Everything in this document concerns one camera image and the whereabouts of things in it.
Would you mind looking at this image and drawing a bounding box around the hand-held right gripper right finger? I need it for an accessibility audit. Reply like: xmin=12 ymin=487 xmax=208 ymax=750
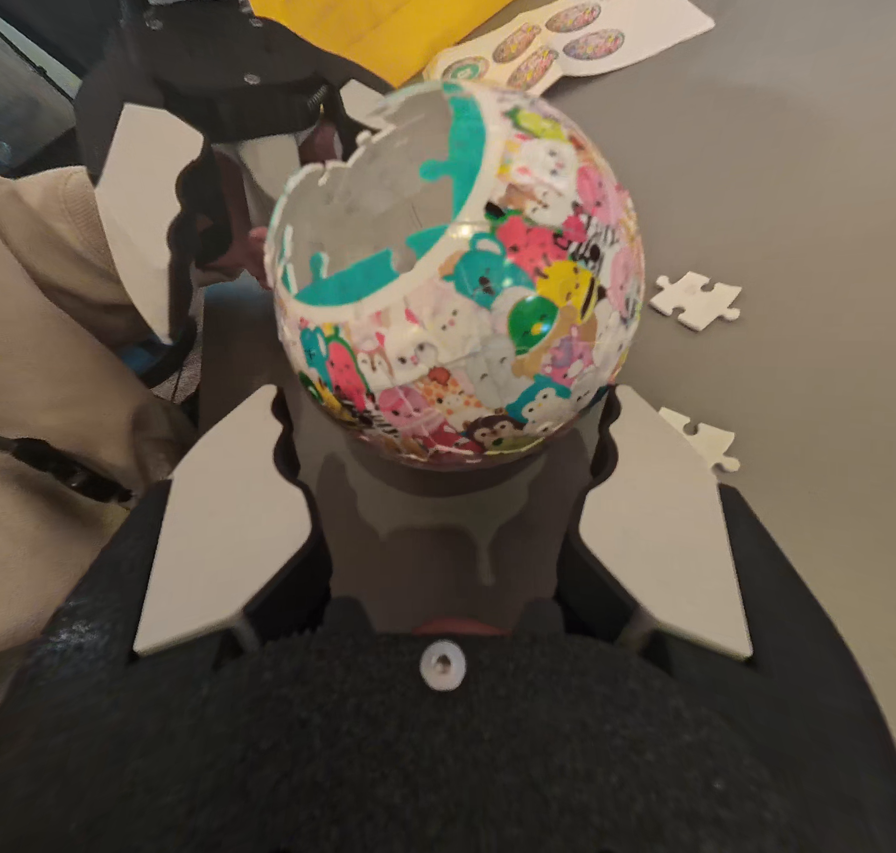
xmin=559 ymin=384 xmax=755 ymax=662

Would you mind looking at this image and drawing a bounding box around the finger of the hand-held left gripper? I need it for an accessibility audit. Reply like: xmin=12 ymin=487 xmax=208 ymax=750
xmin=91 ymin=103 xmax=235 ymax=388
xmin=335 ymin=79 xmax=394 ymax=162

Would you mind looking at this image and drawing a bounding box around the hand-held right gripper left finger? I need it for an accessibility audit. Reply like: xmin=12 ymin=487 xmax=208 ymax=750
xmin=132 ymin=384 xmax=331 ymax=659

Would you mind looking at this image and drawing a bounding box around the colourful cartoon puzzle ball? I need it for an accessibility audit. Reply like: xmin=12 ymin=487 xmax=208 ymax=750
xmin=264 ymin=79 xmax=645 ymax=466

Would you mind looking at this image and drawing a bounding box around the white puzzle piece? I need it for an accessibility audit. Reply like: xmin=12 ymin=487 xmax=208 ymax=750
xmin=658 ymin=406 xmax=742 ymax=475
xmin=648 ymin=270 xmax=743 ymax=332

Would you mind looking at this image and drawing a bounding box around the yellow box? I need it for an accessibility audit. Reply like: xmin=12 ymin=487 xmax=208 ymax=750
xmin=238 ymin=0 xmax=565 ymax=89

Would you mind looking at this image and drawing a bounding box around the person's beige sweater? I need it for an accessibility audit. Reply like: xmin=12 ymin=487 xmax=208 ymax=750
xmin=0 ymin=166 xmax=205 ymax=647

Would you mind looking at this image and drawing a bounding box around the printed instruction sheet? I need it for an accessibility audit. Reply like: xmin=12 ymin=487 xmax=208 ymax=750
xmin=423 ymin=0 xmax=717 ymax=92

